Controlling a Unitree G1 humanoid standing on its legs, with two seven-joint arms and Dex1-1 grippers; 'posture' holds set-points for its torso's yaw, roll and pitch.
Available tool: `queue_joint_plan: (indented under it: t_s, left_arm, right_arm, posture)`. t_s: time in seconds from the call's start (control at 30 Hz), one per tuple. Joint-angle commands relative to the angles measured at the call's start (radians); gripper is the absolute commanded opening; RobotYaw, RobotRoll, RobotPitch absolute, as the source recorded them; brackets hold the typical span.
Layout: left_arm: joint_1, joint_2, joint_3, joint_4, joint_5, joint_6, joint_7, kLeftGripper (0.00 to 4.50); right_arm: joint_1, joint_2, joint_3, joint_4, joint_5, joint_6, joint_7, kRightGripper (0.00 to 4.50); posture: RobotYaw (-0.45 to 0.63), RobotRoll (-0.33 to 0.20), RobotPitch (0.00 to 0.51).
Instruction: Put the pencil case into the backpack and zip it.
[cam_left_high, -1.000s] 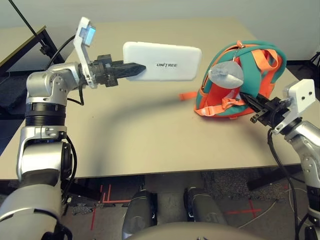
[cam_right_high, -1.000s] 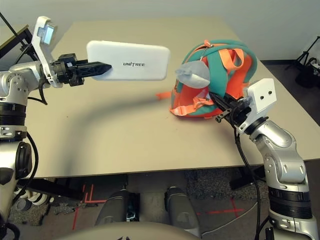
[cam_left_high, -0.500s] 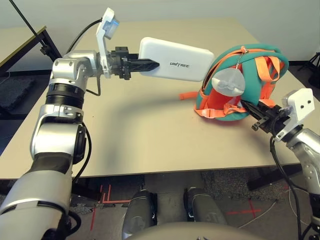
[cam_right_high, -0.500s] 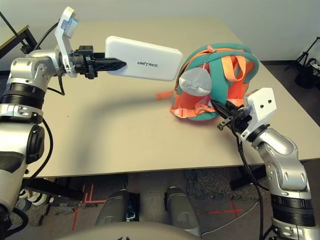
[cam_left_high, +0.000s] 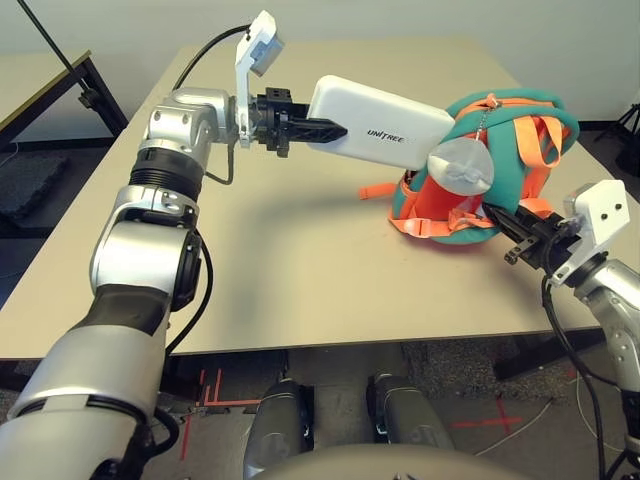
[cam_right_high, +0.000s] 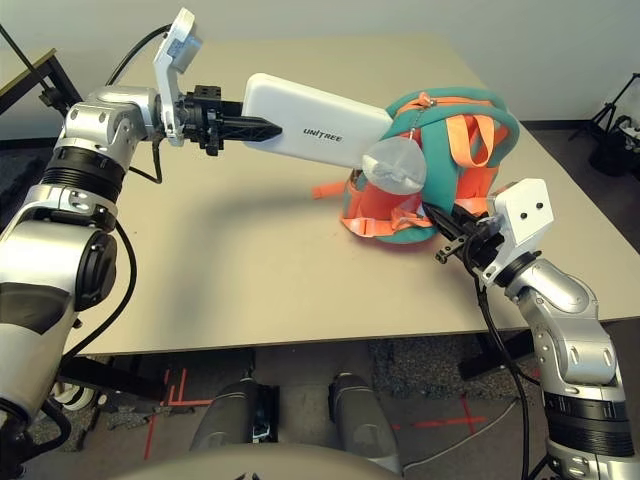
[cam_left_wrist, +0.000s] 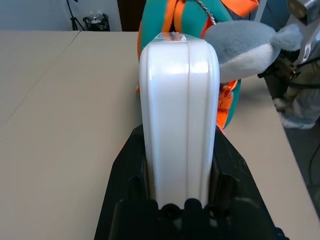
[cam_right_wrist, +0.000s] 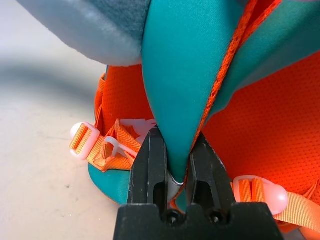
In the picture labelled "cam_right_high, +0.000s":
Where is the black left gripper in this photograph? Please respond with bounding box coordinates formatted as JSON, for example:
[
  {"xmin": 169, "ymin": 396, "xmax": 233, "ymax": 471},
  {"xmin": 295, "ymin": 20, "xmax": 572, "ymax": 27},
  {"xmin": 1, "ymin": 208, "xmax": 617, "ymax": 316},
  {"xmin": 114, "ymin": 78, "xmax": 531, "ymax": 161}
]
[{"xmin": 174, "ymin": 84, "xmax": 285, "ymax": 156}]

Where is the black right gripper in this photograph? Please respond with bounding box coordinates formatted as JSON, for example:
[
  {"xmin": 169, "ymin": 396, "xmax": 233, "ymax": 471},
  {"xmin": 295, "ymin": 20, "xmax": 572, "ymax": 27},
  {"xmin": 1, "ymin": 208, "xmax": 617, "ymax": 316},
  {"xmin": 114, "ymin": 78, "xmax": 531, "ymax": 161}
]
[{"xmin": 424, "ymin": 203, "xmax": 506, "ymax": 279}]

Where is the teal and orange backpack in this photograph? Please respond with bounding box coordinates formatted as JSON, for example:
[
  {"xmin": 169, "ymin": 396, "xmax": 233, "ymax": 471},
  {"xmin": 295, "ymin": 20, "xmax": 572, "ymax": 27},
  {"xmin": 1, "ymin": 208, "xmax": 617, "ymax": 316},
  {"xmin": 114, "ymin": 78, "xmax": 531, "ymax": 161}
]
[{"xmin": 312, "ymin": 89, "xmax": 521, "ymax": 246}]

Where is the white Unitree pencil case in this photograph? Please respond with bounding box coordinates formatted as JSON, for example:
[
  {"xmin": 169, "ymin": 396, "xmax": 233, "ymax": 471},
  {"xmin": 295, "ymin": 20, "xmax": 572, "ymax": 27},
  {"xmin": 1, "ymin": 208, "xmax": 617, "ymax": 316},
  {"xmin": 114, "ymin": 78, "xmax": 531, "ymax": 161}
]
[{"xmin": 242, "ymin": 73, "xmax": 396, "ymax": 171}]

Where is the black table foot beam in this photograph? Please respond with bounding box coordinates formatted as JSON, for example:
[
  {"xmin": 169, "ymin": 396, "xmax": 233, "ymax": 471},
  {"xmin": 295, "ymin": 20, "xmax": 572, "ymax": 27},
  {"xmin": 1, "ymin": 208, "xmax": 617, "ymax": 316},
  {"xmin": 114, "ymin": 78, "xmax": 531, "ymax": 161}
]
[
  {"xmin": 458, "ymin": 329, "xmax": 539, "ymax": 385},
  {"xmin": 59, "ymin": 357, "xmax": 169, "ymax": 401}
]

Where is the black tripod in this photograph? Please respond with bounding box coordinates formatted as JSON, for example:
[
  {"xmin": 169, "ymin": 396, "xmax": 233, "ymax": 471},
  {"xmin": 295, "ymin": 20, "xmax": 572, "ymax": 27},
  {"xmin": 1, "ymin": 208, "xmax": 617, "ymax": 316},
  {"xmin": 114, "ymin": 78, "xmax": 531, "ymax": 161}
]
[{"xmin": 572, "ymin": 72, "xmax": 640, "ymax": 141}]

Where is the grey robot right leg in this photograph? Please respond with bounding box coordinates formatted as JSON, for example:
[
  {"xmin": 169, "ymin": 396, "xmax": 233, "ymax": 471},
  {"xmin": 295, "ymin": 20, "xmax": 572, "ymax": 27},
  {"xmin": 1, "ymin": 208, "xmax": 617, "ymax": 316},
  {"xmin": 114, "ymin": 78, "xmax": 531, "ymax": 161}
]
[{"xmin": 329, "ymin": 372, "xmax": 401, "ymax": 466}]

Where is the grey robot leg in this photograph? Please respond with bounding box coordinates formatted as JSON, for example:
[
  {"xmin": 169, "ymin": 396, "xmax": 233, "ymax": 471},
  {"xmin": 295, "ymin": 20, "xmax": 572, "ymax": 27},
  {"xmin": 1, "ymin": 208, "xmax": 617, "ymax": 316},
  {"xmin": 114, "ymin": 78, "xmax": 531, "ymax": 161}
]
[
  {"xmin": 192, "ymin": 379, "xmax": 281, "ymax": 451},
  {"xmin": 329, "ymin": 372, "xmax": 401, "ymax": 466}
]

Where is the black-framed side table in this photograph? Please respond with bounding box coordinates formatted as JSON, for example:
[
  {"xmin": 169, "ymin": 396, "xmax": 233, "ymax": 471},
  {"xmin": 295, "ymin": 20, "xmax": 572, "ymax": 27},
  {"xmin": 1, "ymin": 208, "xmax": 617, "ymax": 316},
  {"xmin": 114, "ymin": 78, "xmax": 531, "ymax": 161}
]
[{"xmin": 0, "ymin": 47, "xmax": 84, "ymax": 116}]

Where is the thin black stand pole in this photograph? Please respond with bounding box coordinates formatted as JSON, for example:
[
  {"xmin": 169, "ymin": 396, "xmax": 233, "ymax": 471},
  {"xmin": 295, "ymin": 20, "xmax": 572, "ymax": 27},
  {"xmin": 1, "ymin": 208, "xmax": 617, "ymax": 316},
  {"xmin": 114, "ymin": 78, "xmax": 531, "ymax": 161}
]
[{"xmin": 0, "ymin": 22, "xmax": 66, "ymax": 109}]

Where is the grey robot left leg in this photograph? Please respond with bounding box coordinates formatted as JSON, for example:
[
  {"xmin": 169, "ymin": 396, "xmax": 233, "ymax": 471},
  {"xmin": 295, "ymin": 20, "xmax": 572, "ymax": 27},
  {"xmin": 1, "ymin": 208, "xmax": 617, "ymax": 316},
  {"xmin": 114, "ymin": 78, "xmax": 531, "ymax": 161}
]
[{"xmin": 192, "ymin": 379, "xmax": 281, "ymax": 451}]

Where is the grey robot torso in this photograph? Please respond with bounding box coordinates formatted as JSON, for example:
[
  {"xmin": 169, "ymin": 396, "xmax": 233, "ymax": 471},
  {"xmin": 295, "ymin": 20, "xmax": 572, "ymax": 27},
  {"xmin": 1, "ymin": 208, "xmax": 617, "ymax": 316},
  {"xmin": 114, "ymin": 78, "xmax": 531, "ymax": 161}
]
[{"xmin": 169, "ymin": 442, "xmax": 401, "ymax": 480}]

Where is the grey foam mat scrap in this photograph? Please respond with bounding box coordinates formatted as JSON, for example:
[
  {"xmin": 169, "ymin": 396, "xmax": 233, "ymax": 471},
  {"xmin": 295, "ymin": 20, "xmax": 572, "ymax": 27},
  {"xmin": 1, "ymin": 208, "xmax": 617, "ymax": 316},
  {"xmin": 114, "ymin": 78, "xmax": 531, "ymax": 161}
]
[{"xmin": 102, "ymin": 404, "xmax": 196, "ymax": 431}]

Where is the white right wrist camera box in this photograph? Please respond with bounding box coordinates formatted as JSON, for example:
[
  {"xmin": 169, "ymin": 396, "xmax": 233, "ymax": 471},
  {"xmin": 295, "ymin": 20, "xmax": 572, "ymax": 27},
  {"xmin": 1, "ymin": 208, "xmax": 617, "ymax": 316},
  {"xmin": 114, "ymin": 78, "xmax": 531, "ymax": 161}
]
[{"xmin": 479, "ymin": 178, "xmax": 557, "ymax": 287}]

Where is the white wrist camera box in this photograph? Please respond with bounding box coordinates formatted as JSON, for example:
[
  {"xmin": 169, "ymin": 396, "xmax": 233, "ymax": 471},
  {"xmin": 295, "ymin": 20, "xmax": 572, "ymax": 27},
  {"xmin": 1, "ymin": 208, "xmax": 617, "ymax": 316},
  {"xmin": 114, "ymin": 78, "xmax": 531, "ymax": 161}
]
[
  {"xmin": 152, "ymin": 7, "xmax": 204, "ymax": 148},
  {"xmin": 479, "ymin": 178, "xmax": 557, "ymax": 287}
]

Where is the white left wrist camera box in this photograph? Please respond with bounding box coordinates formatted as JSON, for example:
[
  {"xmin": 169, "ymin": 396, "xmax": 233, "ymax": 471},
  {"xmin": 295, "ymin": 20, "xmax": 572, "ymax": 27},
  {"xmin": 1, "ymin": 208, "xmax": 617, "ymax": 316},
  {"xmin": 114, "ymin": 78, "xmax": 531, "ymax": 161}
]
[{"xmin": 152, "ymin": 7, "xmax": 204, "ymax": 148}]

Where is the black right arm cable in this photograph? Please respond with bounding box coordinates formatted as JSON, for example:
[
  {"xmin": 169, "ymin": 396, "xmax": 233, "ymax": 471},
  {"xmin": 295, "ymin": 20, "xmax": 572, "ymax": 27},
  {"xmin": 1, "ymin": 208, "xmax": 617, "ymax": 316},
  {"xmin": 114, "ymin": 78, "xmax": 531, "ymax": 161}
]
[{"xmin": 474, "ymin": 277, "xmax": 551, "ymax": 480}]

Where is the white floor cable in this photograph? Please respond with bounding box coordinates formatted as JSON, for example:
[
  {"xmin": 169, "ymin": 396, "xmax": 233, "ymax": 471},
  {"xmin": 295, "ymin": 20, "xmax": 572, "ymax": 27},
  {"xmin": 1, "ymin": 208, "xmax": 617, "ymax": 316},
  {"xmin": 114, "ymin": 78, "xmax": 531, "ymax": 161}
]
[{"xmin": 402, "ymin": 399, "xmax": 519, "ymax": 474}]

